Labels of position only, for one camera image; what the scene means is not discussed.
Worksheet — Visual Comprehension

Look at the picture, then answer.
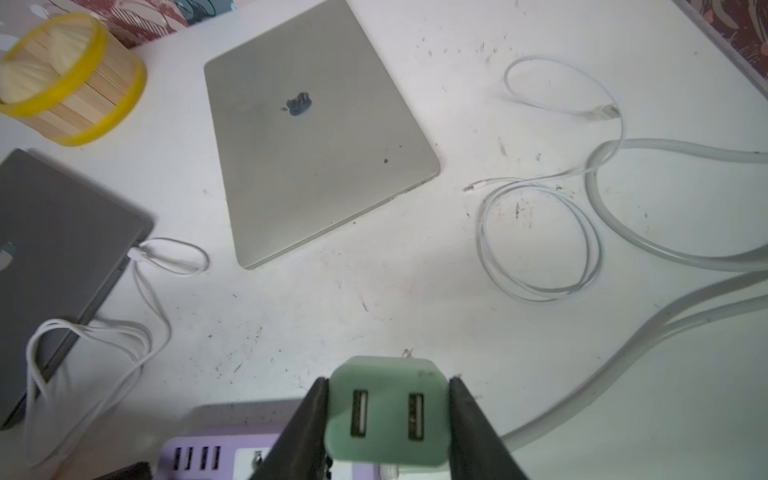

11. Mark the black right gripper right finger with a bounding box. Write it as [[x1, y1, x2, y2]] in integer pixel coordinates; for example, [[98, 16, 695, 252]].
[[448, 376, 528, 480]]

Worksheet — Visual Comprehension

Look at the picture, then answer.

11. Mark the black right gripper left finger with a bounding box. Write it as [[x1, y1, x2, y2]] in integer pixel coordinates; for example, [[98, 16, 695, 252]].
[[251, 377, 329, 480]]

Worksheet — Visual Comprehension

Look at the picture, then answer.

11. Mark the green charger adapter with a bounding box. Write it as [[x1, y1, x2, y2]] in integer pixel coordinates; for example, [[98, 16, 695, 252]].
[[324, 356, 451, 467]]

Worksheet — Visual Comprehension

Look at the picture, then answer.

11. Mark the white cable of pink charger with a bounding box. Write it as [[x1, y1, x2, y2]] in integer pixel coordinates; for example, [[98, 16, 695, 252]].
[[22, 237, 211, 469]]

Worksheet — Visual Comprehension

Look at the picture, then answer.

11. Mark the dark grey laptop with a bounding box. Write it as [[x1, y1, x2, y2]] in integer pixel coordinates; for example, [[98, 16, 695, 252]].
[[1, 149, 153, 430]]

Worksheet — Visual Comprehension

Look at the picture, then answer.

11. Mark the silver laptop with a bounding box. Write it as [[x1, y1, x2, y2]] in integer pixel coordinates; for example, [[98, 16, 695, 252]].
[[204, 1, 440, 269]]

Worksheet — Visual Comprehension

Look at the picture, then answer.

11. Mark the yellow wooden bun basket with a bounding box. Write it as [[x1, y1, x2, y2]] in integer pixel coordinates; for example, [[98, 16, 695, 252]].
[[1, 12, 147, 147]]

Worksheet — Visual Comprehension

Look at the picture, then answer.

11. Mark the purple strip white power cord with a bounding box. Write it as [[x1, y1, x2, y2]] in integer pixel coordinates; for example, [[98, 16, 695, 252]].
[[497, 137, 768, 452]]

